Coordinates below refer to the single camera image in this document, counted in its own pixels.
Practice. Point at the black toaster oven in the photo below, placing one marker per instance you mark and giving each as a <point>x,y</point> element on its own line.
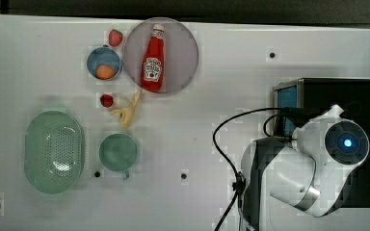
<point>318,95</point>

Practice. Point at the orange egg toy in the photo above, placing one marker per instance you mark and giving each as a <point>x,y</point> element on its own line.
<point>105,72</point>

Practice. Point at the green mug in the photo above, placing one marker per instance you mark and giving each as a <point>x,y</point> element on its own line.
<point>119,152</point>

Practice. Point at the red strawberry toy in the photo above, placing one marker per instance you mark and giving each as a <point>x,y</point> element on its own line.
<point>115,38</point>
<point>107,100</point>

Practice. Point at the green perforated colander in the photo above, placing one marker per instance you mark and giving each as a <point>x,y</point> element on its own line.
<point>54,150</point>

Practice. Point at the grey round plate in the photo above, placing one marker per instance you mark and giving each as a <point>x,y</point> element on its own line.
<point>181,53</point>

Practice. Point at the red strawberry toy upper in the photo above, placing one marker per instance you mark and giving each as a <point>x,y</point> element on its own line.
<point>115,38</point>

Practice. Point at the red ketchup bottle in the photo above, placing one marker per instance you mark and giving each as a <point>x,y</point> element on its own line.
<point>152,72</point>

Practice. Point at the blue bowl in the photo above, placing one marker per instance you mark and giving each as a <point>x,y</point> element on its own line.
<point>103,55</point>

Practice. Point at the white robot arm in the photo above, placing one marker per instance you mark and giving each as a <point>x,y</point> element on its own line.
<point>309,173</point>

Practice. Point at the red strawberry toy lower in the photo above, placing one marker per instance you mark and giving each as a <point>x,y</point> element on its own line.
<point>107,100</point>

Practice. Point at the yellow banana peel toy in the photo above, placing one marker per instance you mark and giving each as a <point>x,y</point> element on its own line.
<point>127,114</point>

